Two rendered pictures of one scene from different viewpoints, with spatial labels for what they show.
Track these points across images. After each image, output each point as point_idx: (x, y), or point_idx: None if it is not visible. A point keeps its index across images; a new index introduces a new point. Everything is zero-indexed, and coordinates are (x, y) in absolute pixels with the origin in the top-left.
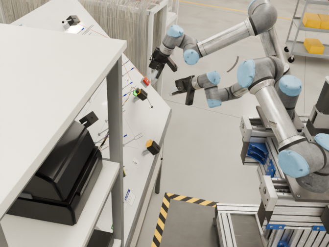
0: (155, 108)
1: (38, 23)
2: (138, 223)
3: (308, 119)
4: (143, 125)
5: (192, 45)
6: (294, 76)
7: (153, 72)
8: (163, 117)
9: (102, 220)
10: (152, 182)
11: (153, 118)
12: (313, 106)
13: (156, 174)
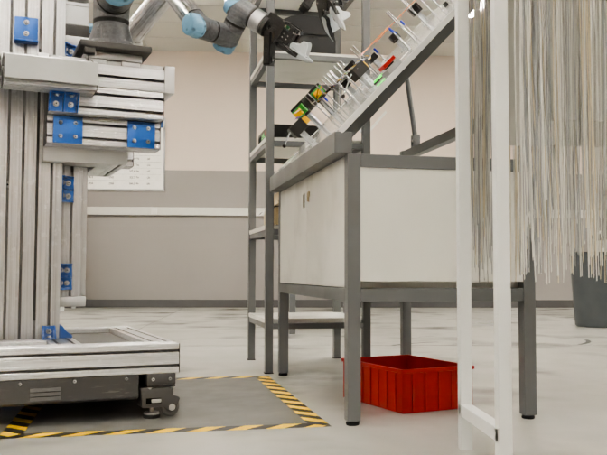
0: (350, 112)
1: None
2: (296, 252)
3: (88, 27)
4: (338, 119)
5: None
6: None
7: (331, 19)
8: (331, 131)
9: (297, 150)
10: (319, 264)
11: (339, 121)
12: (88, 5)
13: (330, 281)
